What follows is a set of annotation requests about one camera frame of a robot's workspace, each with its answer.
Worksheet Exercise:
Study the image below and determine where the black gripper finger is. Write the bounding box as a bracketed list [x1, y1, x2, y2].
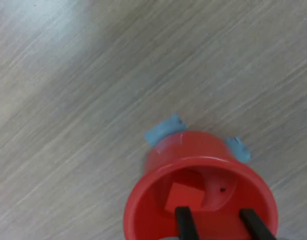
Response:
[174, 206, 199, 240]
[239, 208, 278, 240]

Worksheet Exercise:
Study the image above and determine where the red cube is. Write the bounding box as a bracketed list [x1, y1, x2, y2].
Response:
[164, 182, 205, 213]

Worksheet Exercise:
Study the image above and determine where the red plastic cup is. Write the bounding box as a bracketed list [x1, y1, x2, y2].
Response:
[123, 131, 279, 240]

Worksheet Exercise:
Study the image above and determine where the narrow blue tape piece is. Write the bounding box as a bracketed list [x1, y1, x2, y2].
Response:
[223, 136, 252, 164]

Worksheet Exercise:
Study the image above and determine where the wide blue tape piece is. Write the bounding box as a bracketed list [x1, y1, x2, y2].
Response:
[143, 113, 189, 148]

